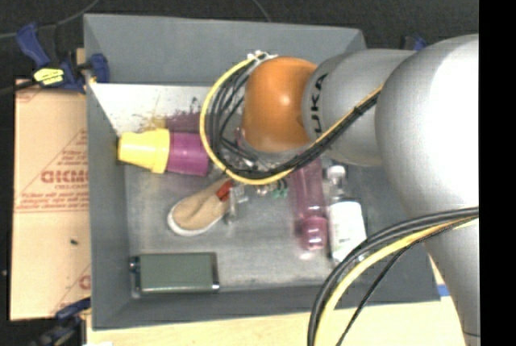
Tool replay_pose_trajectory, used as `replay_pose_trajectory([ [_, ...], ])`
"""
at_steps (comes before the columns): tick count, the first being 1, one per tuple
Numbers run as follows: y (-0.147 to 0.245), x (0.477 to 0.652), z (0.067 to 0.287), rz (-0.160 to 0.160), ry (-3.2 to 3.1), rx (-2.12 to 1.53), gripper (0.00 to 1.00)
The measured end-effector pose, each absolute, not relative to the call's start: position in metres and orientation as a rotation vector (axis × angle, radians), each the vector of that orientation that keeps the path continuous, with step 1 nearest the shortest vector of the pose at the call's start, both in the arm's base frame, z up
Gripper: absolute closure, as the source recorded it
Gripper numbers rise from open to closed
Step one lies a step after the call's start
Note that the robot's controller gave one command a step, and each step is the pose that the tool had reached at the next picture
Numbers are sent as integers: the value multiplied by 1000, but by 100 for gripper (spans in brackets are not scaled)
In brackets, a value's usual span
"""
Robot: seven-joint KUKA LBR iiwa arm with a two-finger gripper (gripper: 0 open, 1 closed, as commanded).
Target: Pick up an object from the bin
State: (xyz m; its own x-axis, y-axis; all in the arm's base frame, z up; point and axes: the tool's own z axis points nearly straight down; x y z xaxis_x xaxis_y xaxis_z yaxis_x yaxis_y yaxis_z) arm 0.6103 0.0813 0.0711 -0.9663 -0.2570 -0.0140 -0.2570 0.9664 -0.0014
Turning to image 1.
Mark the tan toy shoe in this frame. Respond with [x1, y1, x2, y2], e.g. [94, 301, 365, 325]
[166, 177, 235, 238]

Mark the grey metal bin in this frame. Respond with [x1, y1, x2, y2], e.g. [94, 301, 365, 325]
[82, 13, 441, 329]

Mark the purple clear plastic bottle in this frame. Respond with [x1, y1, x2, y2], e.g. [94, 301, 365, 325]
[289, 157, 329, 253]

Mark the dark green flat block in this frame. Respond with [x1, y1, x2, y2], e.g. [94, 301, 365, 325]
[128, 252, 222, 294]

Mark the purple and yellow cup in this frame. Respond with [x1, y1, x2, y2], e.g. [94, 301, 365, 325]
[116, 127, 211, 177]

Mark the clear plastic bottle white label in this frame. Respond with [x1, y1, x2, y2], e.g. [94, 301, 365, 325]
[324, 164, 368, 264]

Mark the brown cardboard board red print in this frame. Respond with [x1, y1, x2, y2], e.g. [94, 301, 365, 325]
[8, 78, 92, 322]

